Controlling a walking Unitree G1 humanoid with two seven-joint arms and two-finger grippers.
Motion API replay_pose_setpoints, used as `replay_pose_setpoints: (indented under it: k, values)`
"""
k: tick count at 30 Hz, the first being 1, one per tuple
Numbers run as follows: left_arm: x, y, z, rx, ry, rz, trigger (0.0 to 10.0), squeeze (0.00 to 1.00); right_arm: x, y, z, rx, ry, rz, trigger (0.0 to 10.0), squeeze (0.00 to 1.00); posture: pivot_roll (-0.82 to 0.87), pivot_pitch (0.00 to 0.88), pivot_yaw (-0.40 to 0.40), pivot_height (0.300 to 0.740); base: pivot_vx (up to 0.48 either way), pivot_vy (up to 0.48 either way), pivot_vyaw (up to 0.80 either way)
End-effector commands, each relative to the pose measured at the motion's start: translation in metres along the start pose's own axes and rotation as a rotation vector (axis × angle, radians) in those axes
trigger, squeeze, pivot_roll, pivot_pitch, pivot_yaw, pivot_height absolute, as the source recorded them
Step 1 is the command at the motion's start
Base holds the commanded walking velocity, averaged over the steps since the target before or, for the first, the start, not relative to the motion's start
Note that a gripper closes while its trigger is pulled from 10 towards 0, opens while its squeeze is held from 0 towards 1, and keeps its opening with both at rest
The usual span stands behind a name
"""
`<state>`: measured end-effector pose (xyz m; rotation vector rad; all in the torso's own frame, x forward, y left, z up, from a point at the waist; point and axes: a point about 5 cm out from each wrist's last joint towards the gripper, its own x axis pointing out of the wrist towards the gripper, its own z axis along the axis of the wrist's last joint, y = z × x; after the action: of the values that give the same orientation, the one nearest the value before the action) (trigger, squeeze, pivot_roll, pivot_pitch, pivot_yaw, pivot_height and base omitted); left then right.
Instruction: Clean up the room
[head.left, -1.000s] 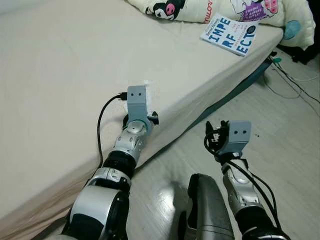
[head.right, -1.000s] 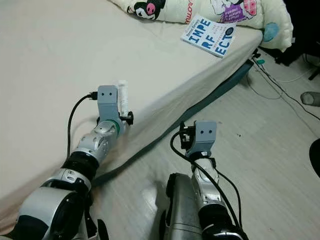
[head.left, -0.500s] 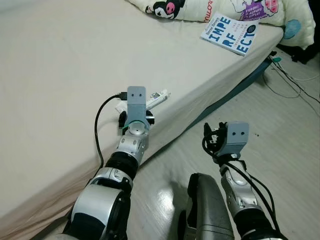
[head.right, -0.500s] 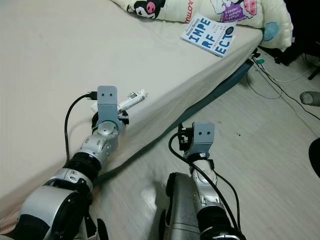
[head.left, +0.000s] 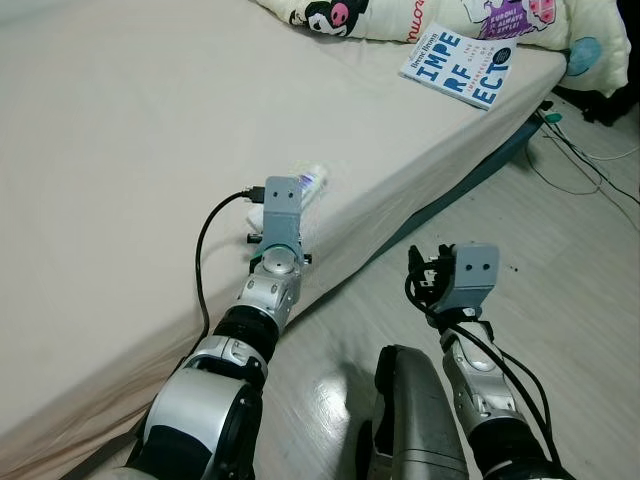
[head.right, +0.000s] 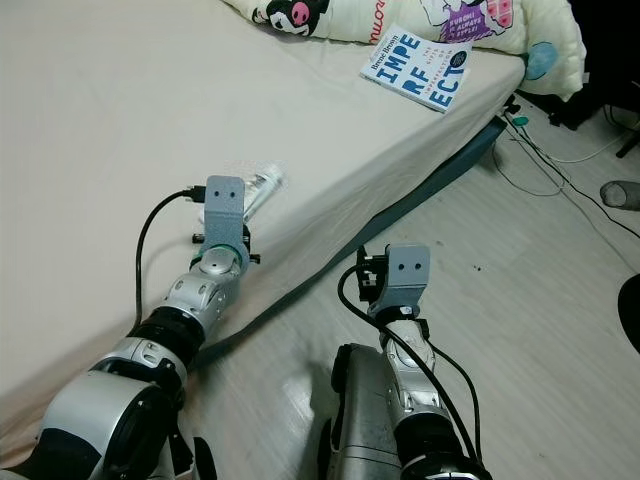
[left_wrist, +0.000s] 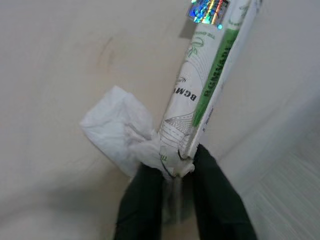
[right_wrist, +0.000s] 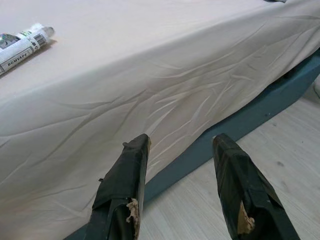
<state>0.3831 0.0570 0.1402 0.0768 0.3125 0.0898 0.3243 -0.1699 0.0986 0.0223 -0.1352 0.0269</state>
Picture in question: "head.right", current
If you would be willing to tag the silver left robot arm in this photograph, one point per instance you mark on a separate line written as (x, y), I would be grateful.
(120, 410)

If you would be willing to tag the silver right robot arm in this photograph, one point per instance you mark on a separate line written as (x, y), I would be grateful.
(425, 400)

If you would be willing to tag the grey right robot leg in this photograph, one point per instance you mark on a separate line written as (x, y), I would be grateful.
(365, 420)

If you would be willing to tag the green plug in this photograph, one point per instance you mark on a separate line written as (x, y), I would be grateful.
(517, 120)

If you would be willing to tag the cream cartoon print blanket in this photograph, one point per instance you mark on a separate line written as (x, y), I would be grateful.
(370, 15)

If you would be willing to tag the black standing fan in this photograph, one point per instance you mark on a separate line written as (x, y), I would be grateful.
(630, 315)

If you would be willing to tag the grey slipper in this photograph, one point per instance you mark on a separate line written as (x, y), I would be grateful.
(622, 194)

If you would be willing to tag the mattress with cream sheet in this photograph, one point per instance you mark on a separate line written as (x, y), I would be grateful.
(120, 120)

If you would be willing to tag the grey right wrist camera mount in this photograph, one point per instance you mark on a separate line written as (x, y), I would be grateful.
(407, 280)

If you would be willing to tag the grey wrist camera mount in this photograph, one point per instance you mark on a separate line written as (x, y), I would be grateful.
(228, 210)
(407, 280)

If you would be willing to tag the dark blue bed frame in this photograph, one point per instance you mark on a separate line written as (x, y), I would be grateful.
(440, 170)

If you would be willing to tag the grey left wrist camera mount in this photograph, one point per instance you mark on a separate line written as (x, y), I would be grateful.
(228, 210)

